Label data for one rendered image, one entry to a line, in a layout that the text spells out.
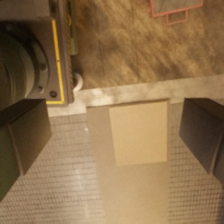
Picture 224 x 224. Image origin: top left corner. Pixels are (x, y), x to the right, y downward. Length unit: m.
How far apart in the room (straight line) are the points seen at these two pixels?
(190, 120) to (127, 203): 1.77
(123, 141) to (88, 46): 0.80
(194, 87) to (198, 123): 1.24
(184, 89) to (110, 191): 1.18
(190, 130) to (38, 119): 0.16
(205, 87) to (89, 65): 0.91
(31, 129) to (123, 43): 1.12
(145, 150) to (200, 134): 1.33
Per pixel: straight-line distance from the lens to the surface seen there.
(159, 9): 1.17
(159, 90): 1.32
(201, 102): 0.19
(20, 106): 0.18
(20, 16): 0.92
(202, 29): 1.39
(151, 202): 1.95
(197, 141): 0.18
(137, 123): 1.35
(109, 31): 1.24
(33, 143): 0.18
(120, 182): 1.72
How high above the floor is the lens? 1.24
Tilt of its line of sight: 69 degrees down
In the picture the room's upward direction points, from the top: 180 degrees counter-clockwise
